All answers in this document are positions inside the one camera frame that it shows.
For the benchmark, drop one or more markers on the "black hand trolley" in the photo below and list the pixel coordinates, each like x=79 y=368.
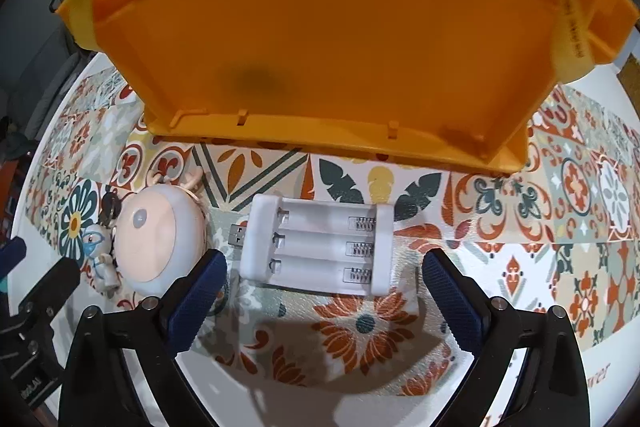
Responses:
x=56 y=3

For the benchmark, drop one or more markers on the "tile-patterned tablecloth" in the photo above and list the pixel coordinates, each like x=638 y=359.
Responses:
x=350 y=332

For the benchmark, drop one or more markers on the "white battery charger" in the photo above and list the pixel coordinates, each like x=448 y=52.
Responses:
x=315 y=252

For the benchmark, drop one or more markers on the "round pink deer night light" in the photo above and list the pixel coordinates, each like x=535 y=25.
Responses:
x=155 y=237

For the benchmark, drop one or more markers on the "grey sofa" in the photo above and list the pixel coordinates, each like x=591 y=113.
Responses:
x=45 y=82

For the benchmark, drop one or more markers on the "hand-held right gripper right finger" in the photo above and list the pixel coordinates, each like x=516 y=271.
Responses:
x=455 y=302

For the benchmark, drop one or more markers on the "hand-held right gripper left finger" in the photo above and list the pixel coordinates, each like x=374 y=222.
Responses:
x=195 y=302

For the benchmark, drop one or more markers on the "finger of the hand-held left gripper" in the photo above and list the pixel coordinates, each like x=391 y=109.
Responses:
x=12 y=252
x=55 y=287

